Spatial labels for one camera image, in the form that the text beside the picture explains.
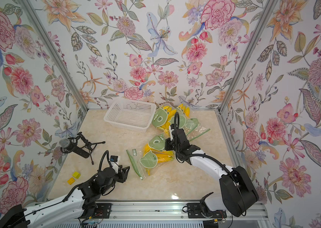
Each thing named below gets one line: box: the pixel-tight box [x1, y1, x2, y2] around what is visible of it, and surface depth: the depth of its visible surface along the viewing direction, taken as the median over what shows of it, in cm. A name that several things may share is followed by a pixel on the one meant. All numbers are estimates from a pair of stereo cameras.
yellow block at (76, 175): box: [72, 171, 81, 180], surface depth 87 cm
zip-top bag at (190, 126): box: [176, 103, 211, 142], surface depth 97 cm
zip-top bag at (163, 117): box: [151, 104, 200, 138], surface depth 103 cm
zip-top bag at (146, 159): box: [126, 143, 175, 181], surface depth 87 cm
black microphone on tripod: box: [58, 132, 106, 165], surface depth 84 cm
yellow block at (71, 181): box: [66, 177, 76, 185], surface depth 86 cm
